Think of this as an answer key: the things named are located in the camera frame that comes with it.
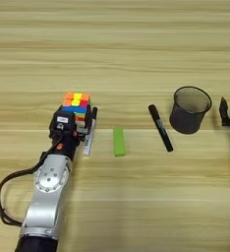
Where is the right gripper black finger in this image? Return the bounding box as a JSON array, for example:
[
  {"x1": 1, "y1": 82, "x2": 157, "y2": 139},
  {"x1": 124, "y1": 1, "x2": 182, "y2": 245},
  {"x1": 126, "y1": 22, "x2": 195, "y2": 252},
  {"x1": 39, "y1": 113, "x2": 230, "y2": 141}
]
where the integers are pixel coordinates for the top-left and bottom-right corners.
[{"x1": 218, "y1": 95, "x2": 230, "y2": 132}]

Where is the multicoloured puzzle cube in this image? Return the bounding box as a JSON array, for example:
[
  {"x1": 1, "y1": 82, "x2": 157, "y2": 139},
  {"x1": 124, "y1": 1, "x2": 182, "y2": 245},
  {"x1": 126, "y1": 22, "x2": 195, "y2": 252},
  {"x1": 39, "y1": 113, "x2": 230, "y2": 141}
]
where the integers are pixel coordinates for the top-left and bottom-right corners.
[{"x1": 61, "y1": 92, "x2": 92, "y2": 128}]

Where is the black mesh pen cup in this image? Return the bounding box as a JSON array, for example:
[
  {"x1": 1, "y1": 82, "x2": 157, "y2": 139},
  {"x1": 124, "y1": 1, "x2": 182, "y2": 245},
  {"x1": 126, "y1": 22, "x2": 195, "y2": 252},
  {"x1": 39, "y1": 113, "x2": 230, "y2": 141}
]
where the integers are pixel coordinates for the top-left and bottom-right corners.
[{"x1": 168, "y1": 86, "x2": 213, "y2": 135}]

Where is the green eraser block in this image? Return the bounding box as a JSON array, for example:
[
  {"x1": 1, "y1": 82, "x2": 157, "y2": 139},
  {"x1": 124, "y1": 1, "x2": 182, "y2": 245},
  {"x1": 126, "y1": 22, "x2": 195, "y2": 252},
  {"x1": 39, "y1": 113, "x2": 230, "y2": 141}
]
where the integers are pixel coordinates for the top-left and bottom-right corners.
[{"x1": 112, "y1": 126, "x2": 127, "y2": 158}]

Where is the left gripper's small black box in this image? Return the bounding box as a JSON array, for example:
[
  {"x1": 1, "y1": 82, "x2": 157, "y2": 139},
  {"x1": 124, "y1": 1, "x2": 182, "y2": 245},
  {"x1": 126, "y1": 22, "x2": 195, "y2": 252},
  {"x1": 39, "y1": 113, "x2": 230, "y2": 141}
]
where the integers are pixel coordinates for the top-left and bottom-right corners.
[{"x1": 49, "y1": 110, "x2": 77, "y2": 136}]

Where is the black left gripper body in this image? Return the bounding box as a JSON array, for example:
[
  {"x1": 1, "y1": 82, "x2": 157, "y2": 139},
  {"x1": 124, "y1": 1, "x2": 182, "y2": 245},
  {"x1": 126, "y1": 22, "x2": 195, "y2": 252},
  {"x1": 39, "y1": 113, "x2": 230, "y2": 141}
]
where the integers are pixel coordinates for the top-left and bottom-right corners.
[{"x1": 47, "y1": 127, "x2": 89, "y2": 161}]

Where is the white marker pen black cap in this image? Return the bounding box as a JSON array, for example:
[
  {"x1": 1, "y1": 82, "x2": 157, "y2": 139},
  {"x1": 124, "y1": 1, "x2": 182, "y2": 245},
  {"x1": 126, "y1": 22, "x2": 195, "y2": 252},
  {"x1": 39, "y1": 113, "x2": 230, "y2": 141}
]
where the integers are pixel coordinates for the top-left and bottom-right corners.
[{"x1": 83, "y1": 106, "x2": 99, "y2": 158}]

